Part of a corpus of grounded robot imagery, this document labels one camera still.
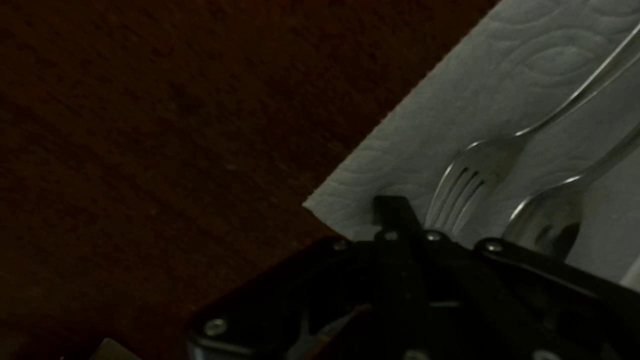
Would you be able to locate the silver fork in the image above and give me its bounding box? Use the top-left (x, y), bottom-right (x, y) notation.
top-left (424, 24), bottom-right (640, 237)

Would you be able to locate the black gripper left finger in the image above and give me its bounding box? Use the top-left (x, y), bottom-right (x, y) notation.
top-left (373, 197), bottom-right (427, 360)

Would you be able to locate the silver spoon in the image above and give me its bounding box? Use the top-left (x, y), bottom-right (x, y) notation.
top-left (504, 131), bottom-right (640, 261)

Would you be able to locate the white paper towel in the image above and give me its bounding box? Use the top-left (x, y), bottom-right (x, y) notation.
top-left (301, 0), bottom-right (640, 288)

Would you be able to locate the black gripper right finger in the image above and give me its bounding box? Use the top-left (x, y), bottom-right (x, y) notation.
top-left (419, 231), bottom-right (640, 360)

